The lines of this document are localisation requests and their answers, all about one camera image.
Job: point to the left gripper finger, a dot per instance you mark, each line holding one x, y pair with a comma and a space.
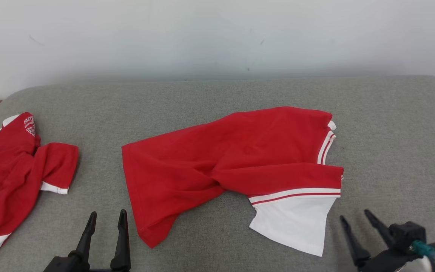
85, 241
122, 245

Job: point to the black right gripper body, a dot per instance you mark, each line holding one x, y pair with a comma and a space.
387, 262

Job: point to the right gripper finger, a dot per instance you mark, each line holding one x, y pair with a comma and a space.
380, 226
355, 245

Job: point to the red Bulls 23 shorts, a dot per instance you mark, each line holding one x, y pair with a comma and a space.
6, 177

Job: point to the red Bulls jersey white sleeves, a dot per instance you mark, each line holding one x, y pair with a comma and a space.
221, 158

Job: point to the grey fabric sofa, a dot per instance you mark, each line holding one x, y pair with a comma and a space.
221, 94

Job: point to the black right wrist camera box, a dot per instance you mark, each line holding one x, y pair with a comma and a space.
406, 234

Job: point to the teal right camera connector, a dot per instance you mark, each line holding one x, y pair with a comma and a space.
425, 249

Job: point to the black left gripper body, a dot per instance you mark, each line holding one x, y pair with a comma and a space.
62, 265

